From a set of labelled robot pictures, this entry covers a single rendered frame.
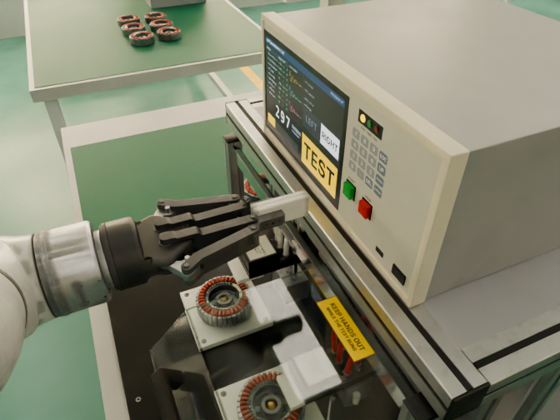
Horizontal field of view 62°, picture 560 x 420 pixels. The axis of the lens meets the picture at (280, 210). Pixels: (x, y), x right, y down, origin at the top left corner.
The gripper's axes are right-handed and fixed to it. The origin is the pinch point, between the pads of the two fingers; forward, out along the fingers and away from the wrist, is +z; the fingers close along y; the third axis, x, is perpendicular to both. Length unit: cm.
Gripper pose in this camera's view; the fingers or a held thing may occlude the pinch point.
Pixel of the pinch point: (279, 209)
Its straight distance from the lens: 55.9
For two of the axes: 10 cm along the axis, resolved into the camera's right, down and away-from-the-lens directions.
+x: 0.0, -7.7, -6.4
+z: 9.2, -2.6, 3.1
